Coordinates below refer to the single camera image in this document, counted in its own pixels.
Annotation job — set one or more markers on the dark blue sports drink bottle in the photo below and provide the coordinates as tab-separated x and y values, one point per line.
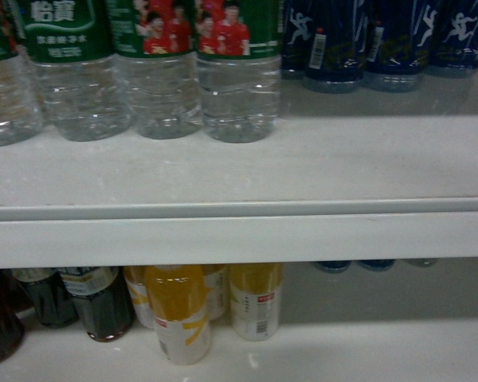
324	44

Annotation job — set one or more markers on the white yellow drink bottle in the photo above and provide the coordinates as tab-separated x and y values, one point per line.
135	279
255	299

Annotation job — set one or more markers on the white yellow drink bottle left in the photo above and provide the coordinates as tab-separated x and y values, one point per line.
135	279

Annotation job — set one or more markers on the dark tea bottle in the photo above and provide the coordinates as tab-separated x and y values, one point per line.
101	299
51	302

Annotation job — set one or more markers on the white yellow drink bottle right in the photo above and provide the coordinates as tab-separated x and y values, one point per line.
255	299

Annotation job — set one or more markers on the red brown drink bottle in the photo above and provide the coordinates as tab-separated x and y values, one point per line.
0	318

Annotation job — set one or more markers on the dark tea bottle behind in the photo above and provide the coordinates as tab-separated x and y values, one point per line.
51	302

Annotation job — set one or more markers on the orange juice bottle front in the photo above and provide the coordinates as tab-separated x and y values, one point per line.
177	296

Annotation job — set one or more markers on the dark blue sports drink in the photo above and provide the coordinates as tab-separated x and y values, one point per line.
453	48
400	33

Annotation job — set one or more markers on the shelf water bottle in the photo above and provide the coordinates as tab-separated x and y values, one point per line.
20	113
154	43
239	44

